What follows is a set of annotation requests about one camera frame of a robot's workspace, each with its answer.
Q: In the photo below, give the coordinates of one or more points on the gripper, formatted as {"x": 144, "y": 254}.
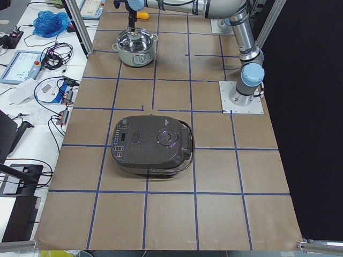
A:
{"x": 131, "y": 20}

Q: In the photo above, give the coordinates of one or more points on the yellow corn cob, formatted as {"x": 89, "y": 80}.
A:
{"x": 143, "y": 15}

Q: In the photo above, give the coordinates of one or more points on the glass pot lid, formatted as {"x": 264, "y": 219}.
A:
{"x": 135, "y": 41}

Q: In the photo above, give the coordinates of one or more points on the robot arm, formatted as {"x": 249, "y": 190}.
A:
{"x": 251, "y": 56}

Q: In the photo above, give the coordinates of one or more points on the pale green electric pot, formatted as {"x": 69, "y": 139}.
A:
{"x": 138, "y": 59}

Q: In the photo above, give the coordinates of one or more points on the teach pendant tablet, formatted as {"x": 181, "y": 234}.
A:
{"x": 91, "y": 9}
{"x": 24, "y": 65}

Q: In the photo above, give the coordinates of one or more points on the emergency stop button box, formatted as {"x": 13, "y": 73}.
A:
{"x": 70, "y": 28}

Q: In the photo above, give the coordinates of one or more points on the blue plastic bag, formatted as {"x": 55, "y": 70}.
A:
{"x": 49, "y": 24}

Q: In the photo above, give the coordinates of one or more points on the white paper box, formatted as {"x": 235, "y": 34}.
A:
{"x": 25, "y": 90}

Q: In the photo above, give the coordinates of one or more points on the black rice cooker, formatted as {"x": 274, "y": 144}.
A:
{"x": 153, "y": 145}

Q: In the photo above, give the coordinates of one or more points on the aluminium frame post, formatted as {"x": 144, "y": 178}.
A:
{"x": 73, "y": 12}

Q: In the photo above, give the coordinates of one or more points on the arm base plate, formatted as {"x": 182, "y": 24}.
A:
{"x": 221, "y": 27}
{"x": 234, "y": 103}

